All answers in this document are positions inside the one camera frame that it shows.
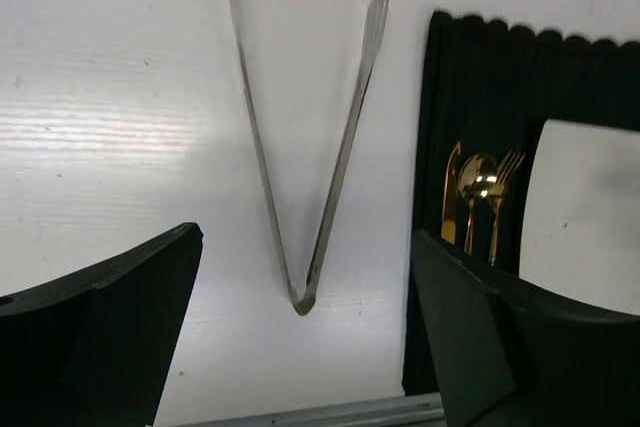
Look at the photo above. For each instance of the gold fork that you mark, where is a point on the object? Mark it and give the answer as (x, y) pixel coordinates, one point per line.
(497, 194)

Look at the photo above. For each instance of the gold knife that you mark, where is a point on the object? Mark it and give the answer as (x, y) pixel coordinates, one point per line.
(449, 209)

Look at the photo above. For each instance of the white square plate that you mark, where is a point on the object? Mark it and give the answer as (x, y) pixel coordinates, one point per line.
(580, 235)

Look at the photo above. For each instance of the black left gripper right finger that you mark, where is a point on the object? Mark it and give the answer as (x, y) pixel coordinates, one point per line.
(509, 353)

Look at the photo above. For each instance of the black scalloped placemat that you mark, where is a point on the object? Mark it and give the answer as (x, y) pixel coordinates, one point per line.
(492, 86)

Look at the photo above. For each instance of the aluminium table edge rail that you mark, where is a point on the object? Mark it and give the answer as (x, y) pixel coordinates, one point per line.
(420, 410)

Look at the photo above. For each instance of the gold spoon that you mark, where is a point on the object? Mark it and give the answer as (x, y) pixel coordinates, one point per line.
(477, 176)

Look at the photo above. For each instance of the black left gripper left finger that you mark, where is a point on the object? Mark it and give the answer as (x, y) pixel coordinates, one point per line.
(94, 347)

